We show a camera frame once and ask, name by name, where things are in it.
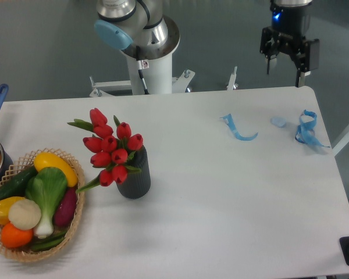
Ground orange fruit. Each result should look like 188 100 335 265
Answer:
1 223 33 248

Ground dark grey ribbed vase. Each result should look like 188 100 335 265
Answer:
117 146 151 199

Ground yellow squash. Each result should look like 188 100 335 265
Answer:
34 152 78 187

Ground yellow bell pepper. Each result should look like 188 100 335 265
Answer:
0 196 25 226

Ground dark green cucumber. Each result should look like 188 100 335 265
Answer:
0 166 38 201

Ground green bok choy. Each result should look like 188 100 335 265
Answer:
25 167 67 239

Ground purple sweet potato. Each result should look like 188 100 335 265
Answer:
54 188 77 227

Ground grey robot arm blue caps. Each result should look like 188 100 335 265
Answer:
94 1 320 94

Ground red tulip bouquet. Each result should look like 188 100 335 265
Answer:
68 108 144 192

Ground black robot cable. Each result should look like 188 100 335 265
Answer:
135 45 150 95

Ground blue curled ribbon strip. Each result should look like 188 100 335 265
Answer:
221 113 258 141

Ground cream white onion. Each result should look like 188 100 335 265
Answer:
8 199 41 230

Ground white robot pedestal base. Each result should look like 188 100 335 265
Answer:
88 46 239 98

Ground woven wicker basket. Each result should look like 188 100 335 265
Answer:
0 148 85 263

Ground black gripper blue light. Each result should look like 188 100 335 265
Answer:
259 1 320 88

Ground light blue small cap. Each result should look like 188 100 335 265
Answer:
270 117 287 128

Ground green pepper in basket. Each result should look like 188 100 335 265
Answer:
30 231 66 252

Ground blue tangled ribbon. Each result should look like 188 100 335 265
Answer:
294 110 330 148

